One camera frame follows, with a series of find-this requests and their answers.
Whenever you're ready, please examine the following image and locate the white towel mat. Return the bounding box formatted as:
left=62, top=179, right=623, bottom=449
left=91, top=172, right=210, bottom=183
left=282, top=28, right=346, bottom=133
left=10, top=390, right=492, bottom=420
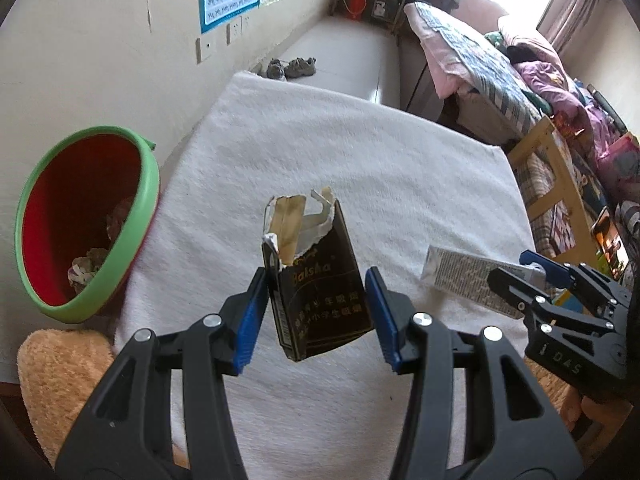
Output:
left=115, top=73, right=534, bottom=479

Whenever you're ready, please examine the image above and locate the tan fuzzy sleeve right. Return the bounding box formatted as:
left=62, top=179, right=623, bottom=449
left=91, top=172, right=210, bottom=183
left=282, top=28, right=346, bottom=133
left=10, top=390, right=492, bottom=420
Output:
left=524, top=358, right=632, bottom=466

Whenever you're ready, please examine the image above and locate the white blue milk carton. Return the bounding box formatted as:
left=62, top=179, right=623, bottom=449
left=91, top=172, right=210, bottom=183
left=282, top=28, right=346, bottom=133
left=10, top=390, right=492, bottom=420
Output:
left=421, top=245, right=546, bottom=320

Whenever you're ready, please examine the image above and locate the grey shoe left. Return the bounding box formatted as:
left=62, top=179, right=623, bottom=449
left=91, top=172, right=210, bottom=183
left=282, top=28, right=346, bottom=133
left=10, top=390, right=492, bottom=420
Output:
left=265, top=58, right=286, bottom=81

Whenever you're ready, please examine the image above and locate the curtain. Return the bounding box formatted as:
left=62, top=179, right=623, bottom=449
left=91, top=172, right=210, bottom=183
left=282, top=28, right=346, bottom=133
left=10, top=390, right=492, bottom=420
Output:
left=537, top=0, right=606, bottom=54

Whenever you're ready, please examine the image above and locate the newspaper ball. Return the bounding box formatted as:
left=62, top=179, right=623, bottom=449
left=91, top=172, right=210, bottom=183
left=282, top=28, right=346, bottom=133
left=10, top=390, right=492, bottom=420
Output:
left=67, top=248, right=108, bottom=295

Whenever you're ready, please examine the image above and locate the grey shoe right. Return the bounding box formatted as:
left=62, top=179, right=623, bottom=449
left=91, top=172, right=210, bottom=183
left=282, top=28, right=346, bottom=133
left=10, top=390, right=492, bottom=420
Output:
left=284, top=58, right=317, bottom=79

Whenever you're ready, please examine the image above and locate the red bucket on shelf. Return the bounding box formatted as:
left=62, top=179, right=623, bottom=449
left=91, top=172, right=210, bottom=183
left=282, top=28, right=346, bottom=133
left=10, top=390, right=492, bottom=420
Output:
left=346, top=0, right=367, bottom=21

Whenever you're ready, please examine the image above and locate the dark brown carton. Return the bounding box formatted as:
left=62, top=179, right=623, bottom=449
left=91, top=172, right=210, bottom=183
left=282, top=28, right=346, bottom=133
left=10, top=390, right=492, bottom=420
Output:
left=262, top=186, right=373, bottom=362

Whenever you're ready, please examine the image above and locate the purple clothes pile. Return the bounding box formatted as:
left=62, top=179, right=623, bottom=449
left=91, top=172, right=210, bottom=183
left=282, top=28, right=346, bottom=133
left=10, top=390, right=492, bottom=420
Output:
left=514, top=56, right=640, bottom=201

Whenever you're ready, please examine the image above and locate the pink pillow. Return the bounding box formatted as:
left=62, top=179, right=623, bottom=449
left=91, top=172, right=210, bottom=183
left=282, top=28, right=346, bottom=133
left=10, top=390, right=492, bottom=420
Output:
left=497, top=15, right=562, bottom=67

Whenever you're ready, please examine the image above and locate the grey shoe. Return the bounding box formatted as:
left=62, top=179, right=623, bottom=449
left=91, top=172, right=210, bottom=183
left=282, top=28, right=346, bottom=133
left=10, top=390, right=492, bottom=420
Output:
left=265, top=58, right=286, bottom=81
left=284, top=58, right=317, bottom=79

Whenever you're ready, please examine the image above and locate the white wall socket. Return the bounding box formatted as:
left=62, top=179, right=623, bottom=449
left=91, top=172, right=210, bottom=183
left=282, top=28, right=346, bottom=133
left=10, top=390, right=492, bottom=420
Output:
left=195, top=36, right=215, bottom=64

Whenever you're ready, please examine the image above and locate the red bucket green rim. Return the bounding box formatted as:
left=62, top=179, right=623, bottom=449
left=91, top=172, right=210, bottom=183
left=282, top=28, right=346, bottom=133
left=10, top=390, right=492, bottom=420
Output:
left=14, top=126, right=160, bottom=324

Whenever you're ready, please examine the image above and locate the wooden chair frame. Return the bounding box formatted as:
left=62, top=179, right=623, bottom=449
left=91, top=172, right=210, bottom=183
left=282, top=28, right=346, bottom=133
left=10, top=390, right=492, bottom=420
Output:
left=508, top=116, right=598, bottom=268

